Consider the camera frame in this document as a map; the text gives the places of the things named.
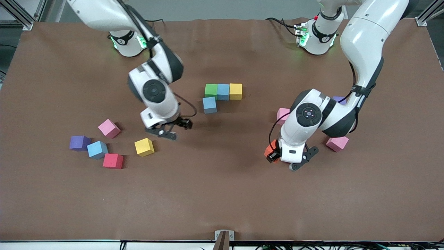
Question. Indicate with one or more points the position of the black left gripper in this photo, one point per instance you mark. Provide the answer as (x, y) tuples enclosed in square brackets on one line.
[(274, 152)]

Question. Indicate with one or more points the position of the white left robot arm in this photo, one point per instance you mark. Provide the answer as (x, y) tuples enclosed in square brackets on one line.
[(364, 34)]

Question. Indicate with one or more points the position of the red foam cube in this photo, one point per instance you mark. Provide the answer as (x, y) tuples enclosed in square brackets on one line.
[(113, 161)]

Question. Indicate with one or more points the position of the white table front rail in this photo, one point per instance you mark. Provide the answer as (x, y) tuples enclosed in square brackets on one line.
[(52, 246)]

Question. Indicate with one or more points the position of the green foam cube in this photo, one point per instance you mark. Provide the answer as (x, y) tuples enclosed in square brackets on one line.
[(211, 90)]

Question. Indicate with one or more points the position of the purple foam cube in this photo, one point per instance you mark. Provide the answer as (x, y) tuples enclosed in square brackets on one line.
[(79, 143), (340, 100)]

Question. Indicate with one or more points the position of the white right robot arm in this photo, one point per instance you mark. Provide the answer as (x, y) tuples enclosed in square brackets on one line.
[(159, 104)]

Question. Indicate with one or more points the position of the brown table cover sheet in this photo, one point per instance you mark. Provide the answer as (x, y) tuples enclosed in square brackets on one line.
[(222, 194)]

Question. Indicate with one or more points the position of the pink foam cube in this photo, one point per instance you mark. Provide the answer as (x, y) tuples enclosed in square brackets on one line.
[(109, 128), (281, 116), (338, 144)]

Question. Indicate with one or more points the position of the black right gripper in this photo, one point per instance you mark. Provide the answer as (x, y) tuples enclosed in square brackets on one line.
[(181, 122)]

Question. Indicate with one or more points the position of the orange foam cube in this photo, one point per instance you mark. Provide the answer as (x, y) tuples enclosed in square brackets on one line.
[(270, 148)]

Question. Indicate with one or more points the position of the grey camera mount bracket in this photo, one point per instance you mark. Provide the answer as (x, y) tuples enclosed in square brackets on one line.
[(223, 243)]

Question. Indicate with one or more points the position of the yellow foam cube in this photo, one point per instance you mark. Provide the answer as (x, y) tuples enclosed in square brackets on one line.
[(144, 147), (236, 91)]

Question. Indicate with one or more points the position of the blue foam cube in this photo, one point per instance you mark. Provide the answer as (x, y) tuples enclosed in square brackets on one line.
[(209, 105), (97, 149), (223, 92)]

